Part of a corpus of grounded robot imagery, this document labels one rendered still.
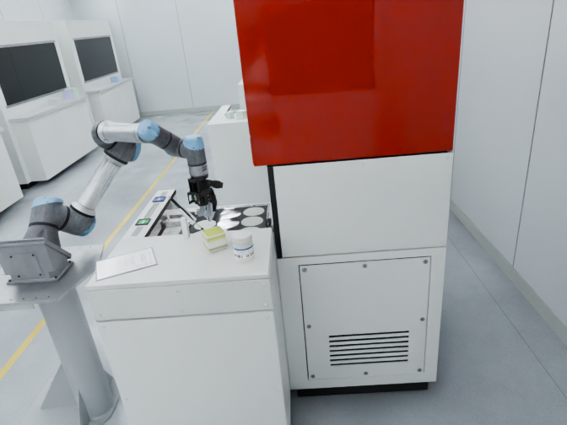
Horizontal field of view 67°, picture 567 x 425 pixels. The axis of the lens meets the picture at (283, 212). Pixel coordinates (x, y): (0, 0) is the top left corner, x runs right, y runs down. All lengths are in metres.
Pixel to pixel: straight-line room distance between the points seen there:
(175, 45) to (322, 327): 8.53
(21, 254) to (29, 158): 4.43
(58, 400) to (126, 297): 1.15
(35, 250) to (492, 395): 2.14
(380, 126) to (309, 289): 0.74
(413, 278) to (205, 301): 0.89
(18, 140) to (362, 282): 5.23
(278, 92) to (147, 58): 8.65
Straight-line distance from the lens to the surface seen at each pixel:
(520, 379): 2.57
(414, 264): 1.88
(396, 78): 1.61
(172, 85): 10.07
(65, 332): 2.20
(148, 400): 1.88
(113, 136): 1.89
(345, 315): 1.98
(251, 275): 1.44
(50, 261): 1.99
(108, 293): 1.59
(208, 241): 1.58
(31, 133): 6.27
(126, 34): 10.24
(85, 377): 2.35
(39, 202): 2.11
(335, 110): 1.59
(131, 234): 1.91
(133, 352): 1.72
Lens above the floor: 1.72
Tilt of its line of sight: 24 degrees down
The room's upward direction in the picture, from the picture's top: 5 degrees counter-clockwise
